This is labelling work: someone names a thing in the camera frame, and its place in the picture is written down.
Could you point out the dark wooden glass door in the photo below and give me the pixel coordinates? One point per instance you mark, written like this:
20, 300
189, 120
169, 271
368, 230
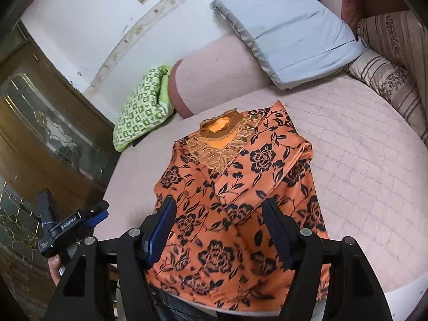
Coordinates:
51, 139

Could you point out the orange black floral garment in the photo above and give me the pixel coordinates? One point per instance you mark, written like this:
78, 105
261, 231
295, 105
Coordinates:
219, 252

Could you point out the beige striped floral cushion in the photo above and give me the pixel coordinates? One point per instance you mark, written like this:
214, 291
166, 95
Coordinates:
394, 64

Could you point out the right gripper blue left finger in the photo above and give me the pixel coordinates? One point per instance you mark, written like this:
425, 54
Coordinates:
155, 232

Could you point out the pink quilted bolster cushion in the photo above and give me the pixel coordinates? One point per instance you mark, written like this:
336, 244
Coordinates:
223, 70

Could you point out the green patterned folded blanket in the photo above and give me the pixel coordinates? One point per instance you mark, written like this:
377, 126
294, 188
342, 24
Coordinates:
146, 108

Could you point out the light blue pillow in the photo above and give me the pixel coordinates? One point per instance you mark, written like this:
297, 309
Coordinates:
295, 41

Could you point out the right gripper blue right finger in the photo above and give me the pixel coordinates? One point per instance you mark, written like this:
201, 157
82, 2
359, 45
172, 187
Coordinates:
284, 233

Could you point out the left hand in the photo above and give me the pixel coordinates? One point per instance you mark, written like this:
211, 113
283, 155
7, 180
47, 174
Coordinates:
54, 268

